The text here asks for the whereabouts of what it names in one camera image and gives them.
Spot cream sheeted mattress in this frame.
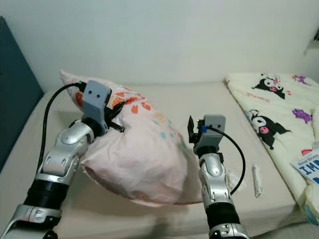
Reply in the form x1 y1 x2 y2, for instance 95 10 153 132
0 80 319 239

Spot cream cartoon print quilt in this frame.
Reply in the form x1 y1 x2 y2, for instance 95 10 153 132
224 72 319 227

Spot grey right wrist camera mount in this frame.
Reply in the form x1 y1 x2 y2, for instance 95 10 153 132
196 115 227 155

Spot white book blue letters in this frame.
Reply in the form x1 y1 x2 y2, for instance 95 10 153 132
290 149 319 187

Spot pink dotted pillow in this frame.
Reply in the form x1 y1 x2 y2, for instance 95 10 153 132
60 70 205 207

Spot white crumpled tissue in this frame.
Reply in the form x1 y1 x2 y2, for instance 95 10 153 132
227 169 244 192

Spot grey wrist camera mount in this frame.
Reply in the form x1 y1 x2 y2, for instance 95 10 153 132
196 115 227 155
81 80 113 136

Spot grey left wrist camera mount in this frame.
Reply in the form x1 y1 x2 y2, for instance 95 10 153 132
81 80 113 136

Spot white wrapper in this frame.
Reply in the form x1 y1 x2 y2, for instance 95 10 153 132
253 163 265 198

